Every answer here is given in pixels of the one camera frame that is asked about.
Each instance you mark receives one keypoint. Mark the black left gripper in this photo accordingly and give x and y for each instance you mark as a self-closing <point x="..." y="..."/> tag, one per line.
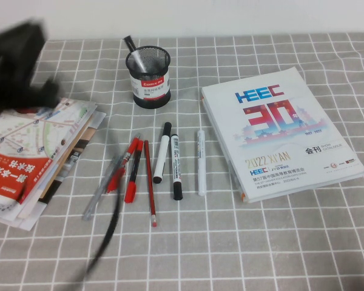
<point x="12" y="60"/>

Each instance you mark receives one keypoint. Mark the white marker gold print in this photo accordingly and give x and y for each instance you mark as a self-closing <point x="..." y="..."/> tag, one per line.
<point x="130" y="42"/>

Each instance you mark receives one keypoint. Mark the red gel pen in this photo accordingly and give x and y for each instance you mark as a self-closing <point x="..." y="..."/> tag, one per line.
<point x="130" y="148"/>

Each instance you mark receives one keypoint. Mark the black mesh pen holder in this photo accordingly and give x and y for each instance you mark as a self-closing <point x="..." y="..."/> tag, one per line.
<point x="148" y="97"/>

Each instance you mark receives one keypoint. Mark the clear grey gel pen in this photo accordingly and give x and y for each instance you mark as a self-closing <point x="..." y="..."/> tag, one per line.
<point x="92" y="203"/>

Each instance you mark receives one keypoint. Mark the red black marker pen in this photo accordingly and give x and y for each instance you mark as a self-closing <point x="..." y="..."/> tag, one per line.
<point x="130" y="191"/>

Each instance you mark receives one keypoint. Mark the slim white pen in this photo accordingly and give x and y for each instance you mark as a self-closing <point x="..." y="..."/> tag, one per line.
<point x="201" y="163"/>

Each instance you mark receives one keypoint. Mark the red white map book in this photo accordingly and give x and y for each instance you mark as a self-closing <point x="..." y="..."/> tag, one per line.
<point x="33" y="136"/>

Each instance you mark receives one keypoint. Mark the white paper sheet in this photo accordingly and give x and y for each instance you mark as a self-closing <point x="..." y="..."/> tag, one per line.
<point x="99" y="119"/>

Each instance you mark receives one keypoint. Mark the magazine with brown photo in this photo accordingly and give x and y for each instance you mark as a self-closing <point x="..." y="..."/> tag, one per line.
<point x="79" y="145"/>

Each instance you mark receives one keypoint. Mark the white printed brochure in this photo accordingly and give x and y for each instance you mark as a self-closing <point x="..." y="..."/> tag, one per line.
<point x="6" y="212"/>

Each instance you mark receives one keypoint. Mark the plain white marker black cap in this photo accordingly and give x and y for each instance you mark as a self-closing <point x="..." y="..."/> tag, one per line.
<point x="161" y="151"/>

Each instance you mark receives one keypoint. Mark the red pencil with eraser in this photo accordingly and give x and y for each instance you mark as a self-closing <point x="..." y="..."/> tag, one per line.
<point x="150" y="188"/>

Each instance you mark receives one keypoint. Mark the white marker black tip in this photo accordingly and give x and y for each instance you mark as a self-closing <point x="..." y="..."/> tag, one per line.
<point x="176" y="157"/>

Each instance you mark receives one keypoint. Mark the white HEEC show catalogue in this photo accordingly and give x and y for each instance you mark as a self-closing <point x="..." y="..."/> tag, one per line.
<point x="276" y="145"/>

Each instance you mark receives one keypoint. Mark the grey white checkered tablecloth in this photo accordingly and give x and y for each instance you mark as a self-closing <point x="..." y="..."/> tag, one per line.
<point x="261" y="242"/>

